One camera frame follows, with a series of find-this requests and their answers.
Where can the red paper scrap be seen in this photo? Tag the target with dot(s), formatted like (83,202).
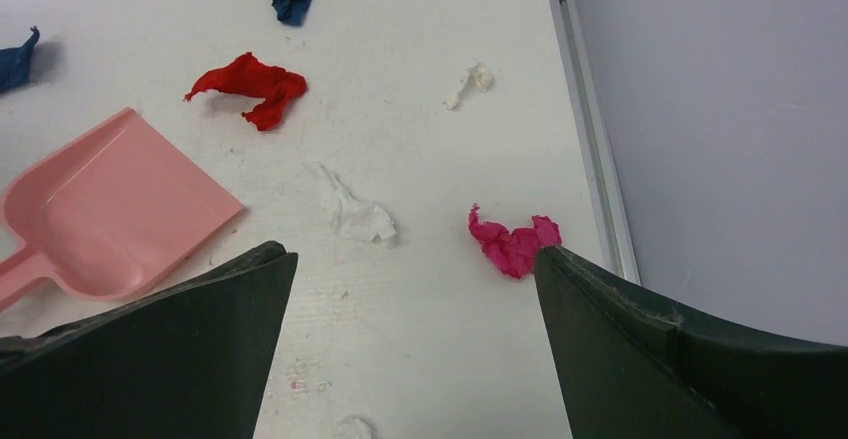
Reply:
(246,76)

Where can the aluminium table edge rail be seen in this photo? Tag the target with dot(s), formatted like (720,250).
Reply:
(618,254)

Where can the long dark blue paper scrap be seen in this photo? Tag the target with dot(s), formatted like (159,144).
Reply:
(16,62)

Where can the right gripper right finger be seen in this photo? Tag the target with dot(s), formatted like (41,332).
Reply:
(632,363)

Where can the small white paper twist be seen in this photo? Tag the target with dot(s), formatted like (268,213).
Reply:
(476,78)

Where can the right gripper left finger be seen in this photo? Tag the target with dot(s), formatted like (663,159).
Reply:
(191,361)

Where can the magenta paper scrap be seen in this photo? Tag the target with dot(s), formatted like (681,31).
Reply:
(513,252)

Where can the flat white paper scrap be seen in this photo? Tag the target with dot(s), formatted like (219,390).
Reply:
(351,218)

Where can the pink plastic dustpan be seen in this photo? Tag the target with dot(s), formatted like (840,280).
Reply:
(109,215)

